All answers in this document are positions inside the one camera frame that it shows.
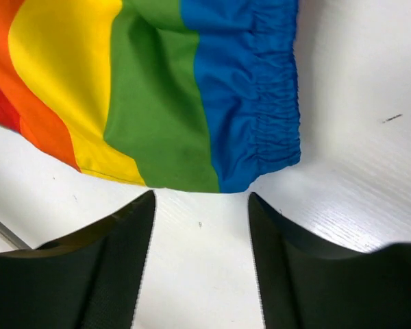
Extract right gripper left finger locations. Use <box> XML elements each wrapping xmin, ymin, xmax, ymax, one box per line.
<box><xmin>0</xmin><ymin>191</ymin><xmax>155</xmax><ymax>328</ymax></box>

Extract rainbow striped shorts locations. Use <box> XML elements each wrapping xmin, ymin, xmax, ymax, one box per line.
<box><xmin>0</xmin><ymin>1</ymin><xmax>301</xmax><ymax>193</ymax></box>

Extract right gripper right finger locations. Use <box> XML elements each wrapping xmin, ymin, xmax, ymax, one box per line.
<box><xmin>248</xmin><ymin>193</ymin><xmax>411</xmax><ymax>328</ymax></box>

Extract aluminium table edge rail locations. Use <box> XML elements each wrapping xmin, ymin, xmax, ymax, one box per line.
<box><xmin>0</xmin><ymin>222</ymin><xmax>31</xmax><ymax>249</ymax></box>

